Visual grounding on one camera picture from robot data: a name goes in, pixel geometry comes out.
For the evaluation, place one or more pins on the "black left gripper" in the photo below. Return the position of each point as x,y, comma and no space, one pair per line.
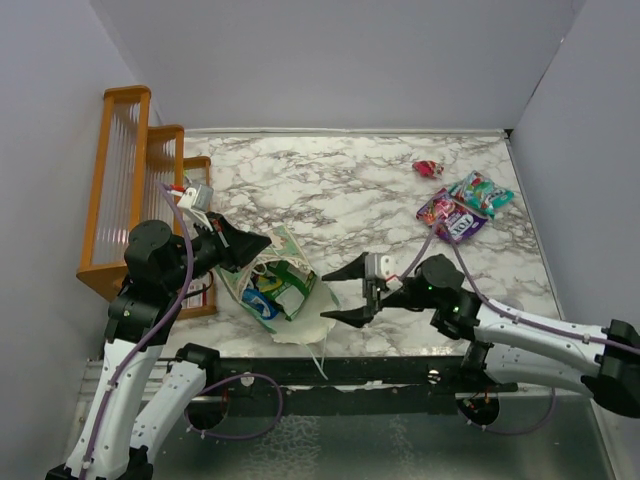
243,245

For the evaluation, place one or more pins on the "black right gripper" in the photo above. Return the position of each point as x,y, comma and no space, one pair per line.
354,270

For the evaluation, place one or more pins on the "green paper gift bag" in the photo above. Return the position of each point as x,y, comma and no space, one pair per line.
308,327

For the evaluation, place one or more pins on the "purple Fox's candy bag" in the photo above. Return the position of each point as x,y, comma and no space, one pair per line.
453,219

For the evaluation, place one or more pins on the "small red snack packet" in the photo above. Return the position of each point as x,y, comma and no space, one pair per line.
428,168

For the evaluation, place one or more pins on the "green Fox's mint candy bag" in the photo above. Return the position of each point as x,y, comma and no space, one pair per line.
478,191

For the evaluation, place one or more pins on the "green snack pouch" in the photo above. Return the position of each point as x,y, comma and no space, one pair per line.
286,286

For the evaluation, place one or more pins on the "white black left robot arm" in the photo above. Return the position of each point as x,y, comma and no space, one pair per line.
122,435

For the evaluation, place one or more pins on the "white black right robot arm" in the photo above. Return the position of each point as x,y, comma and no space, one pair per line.
506,345

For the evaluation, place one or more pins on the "small red white box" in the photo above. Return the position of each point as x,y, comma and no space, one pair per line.
196,296

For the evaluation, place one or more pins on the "blue Oreo snack pack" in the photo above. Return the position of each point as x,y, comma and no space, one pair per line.
259,303

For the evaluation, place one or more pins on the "orange wooden tiered rack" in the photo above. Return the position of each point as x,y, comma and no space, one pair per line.
132,155

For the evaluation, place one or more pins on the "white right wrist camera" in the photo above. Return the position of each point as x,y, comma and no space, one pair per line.
380,271

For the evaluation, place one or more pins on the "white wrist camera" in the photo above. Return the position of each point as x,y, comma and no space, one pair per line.
196,197
380,271

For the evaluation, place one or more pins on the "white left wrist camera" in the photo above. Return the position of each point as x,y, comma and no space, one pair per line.
196,197

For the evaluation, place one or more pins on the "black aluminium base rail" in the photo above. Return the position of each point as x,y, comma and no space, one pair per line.
330,385

